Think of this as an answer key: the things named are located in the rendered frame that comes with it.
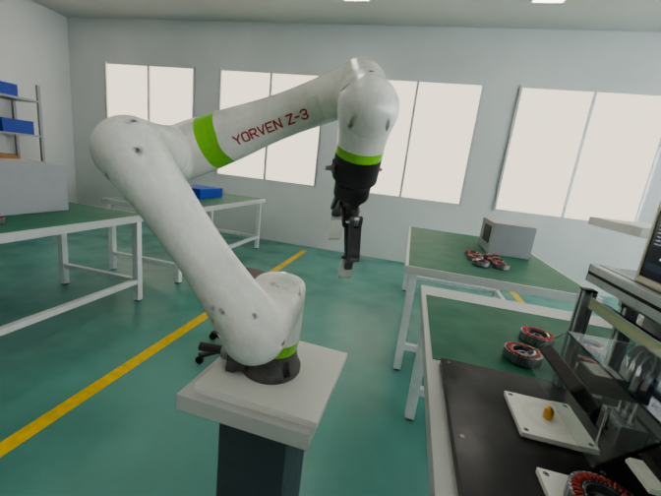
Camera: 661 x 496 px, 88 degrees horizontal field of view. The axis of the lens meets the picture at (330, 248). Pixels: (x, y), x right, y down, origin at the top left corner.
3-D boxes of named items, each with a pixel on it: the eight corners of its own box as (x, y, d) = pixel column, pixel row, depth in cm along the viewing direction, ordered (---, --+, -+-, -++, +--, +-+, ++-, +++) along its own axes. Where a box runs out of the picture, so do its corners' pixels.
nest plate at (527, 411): (520, 436, 73) (521, 431, 72) (503, 394, 87) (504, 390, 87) (599, 457, 70) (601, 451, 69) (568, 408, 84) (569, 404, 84)
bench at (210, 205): (103, 270, 353) (100, 197, 336) (209, 238, 534) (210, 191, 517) (179, 285, 334) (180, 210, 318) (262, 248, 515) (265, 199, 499)
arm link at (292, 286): (234, 360, 78) (240, 282, 73) (257, 329, 93) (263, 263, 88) (289, 370, 77) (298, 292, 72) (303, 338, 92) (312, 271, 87)
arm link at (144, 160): (235, 391, 63) (53, 138, 56) (263, 346, 79) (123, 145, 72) (292, 361, 60) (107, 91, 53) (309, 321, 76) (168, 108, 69)
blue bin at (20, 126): (-21, 128, 483) (-22, 114, 479) (13, 132, 523) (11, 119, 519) (3, 131, 475) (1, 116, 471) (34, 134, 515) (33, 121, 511)
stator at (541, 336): (521, 343, 121) (524, 335, 120) (515, 331, 132) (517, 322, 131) (557, 352, 118) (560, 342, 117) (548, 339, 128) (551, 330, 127)
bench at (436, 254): (387, 371, 229) (405, 265, 213) (398, 287, 406) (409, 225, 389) (568, 413, 207) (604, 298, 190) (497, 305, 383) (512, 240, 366)
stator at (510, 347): (498, 358, 109) (501, 347, 108) (507, 346, 118) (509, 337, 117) (537, 374, 102) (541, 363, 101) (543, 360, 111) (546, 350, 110)
